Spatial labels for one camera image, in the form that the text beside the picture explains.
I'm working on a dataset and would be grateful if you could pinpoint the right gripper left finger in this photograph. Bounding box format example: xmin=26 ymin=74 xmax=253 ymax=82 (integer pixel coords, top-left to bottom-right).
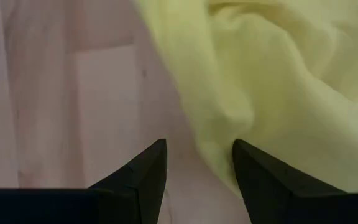
xmin=0 ymin=138 xmax=168 ymax=224

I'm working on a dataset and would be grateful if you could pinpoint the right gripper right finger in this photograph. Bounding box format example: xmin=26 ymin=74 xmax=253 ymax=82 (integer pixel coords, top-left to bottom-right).
xmin=231 ymin=139 xmax=358 ymax=224

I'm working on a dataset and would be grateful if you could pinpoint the yellow t-shirt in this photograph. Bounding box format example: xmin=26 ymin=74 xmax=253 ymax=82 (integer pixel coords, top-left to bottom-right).
xmin=132 ymin=0 xmax=358 ymax=200

